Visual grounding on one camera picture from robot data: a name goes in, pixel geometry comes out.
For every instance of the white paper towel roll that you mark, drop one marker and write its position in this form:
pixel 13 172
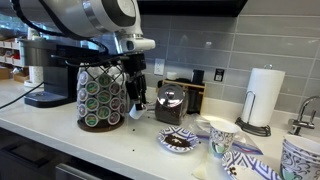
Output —
pixel 266 84

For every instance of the black coffee machine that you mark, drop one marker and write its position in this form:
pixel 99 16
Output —
pixel 60 67

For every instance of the stacked patterned paper bowls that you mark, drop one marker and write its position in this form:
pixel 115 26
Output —
pixel 300 159

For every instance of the black dark upper cabinet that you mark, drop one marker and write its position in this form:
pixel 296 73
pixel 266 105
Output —
pixel 214 8

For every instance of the clear plastic zip bag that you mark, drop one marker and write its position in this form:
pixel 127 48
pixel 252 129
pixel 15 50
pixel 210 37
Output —
pixel 241 143

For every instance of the wooden organiser box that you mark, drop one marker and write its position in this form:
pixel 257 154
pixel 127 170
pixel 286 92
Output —
pixel 194 91

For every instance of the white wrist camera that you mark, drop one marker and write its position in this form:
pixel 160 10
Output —
pixel 134 43

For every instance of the large blue patterned plate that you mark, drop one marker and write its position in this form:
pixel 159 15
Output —
pixel 240 166

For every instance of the white wall outlet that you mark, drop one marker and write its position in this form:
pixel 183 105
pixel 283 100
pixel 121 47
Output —
pixel 159 66

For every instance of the paper towel roll behind machine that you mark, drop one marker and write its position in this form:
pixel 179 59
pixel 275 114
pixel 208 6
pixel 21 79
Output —
pixel 35 72

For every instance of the white coffee pod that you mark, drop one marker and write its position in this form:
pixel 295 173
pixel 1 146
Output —
pixel 136 114

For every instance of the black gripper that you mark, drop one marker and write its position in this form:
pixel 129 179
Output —
pixel 133 65

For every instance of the glass jar with coffee beans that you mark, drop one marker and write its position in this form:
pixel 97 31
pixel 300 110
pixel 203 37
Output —
pixel 171 104

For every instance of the white plastic spoon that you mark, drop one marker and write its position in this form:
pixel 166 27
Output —
pixel 200 171

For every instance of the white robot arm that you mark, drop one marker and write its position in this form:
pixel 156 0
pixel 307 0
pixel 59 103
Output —
pixel 87 19

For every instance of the small patterned plate with coffee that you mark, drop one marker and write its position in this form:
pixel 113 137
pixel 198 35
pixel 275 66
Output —
pixel 177 139

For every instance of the patterned paper cup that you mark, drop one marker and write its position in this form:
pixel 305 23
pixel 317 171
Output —
pixel 221 137

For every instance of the black wire pod holder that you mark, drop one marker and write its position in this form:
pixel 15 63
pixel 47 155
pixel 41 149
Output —
pixel 101 98

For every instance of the black paper towel stand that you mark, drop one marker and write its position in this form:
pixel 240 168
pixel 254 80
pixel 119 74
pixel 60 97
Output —
pixel 248 127

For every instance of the chrome sink faucet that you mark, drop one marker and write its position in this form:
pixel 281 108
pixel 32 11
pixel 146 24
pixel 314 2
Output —
pixel 298 123

